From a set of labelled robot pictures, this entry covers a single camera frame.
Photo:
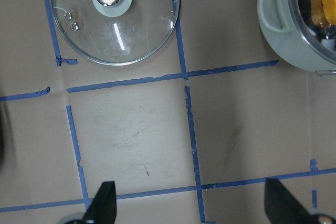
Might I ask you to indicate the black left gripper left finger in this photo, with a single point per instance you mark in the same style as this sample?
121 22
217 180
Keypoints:
103 208

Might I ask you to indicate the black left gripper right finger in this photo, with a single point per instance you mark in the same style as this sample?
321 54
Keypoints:
281 206

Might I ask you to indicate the glass pot lid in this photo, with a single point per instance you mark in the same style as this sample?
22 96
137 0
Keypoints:
115 32

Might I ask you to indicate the pale green electric pot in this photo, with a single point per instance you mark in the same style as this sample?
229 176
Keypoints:
289 30

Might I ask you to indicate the black rice cooker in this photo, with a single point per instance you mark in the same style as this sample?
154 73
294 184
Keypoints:
2 137

